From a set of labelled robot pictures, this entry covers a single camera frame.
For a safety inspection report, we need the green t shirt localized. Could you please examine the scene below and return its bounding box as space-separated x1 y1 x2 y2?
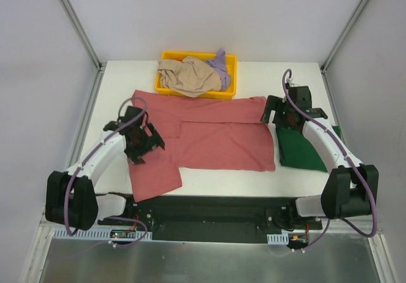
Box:
275 127 327 173

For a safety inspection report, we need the pink t shirt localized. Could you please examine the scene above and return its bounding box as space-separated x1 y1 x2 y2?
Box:
128 90 276 202

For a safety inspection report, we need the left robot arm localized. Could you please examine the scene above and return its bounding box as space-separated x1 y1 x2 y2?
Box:
45 106 165 236

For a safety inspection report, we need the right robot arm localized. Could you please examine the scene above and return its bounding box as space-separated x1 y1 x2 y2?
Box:
261 86 379 237

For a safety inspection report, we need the yellow plastic bin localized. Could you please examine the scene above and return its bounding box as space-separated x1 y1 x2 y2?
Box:
154 51 237 100

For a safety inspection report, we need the purple t shirt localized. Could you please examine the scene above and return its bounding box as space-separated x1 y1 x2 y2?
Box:
204 48 231 91

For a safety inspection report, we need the beige t shirt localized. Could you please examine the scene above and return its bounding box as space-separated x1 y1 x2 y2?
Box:
157 56 221 98

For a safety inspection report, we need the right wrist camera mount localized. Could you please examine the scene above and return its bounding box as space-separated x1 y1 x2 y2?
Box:
285 77 298 87

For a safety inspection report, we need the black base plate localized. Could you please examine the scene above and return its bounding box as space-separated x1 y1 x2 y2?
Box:
98 195 322 244

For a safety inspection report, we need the right aluminium frame post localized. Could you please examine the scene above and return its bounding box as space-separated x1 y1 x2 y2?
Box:
320 0 371 74

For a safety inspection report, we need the aluminium frame post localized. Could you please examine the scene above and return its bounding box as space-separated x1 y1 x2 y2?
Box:
320 0 371 74
58 0 103 71

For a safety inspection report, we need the left white cable duct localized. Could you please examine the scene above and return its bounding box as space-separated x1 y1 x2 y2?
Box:
53 228 152 242

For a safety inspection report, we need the white cable duct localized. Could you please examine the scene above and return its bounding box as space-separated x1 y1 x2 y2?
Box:
53 228 152 242
266 234 289 246

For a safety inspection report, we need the right white cable duct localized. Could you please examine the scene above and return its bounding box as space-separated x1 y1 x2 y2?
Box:
266 234 289 246

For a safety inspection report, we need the left aluminium frame post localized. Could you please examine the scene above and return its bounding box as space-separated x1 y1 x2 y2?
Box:
58 0 103 71

